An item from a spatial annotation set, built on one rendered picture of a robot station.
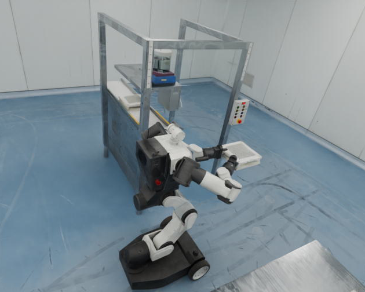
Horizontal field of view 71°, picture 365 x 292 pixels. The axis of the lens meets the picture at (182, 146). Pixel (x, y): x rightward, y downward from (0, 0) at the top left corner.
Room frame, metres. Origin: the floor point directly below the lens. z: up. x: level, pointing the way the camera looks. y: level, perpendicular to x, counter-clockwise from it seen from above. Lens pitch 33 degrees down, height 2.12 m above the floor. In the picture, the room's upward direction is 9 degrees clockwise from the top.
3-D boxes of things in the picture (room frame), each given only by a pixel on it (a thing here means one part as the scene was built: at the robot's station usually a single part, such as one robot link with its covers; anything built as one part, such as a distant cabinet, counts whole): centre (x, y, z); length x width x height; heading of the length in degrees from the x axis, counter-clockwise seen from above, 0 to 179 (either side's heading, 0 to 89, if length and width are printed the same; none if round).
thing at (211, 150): (1.63, -0.24, 1.06); 0.12 x 0.10 x 0.13; 118
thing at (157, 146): (1.29, 0.11, 1.15); 0.34 x 0.30 x 0.36; 36
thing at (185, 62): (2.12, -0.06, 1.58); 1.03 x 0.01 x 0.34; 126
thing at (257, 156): (1.70, -0.45, 1.06); 0.25 x 0.24 x 0.02; 35
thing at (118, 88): (2.54, 0.64, 0.92); 1.35 x 0.25 x 0.05; 36
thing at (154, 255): (1.32, 0.07, 0.28); 0.21 x 0.20 x 0.13; 126
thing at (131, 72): (2.23, 0.42, 1.36); 0.62 x 0.38 x 0.04; 36
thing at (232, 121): (2.42, -0.51, 1.08); 0.17 x 0.06 x 0.26; 126
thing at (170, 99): (2.15, 0.19, 1.25); 0.22 x 0.11 x 0.20; 36
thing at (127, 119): (2.54, 0.64, 0.88); 1.30 x 0.29 x 0.10; 36
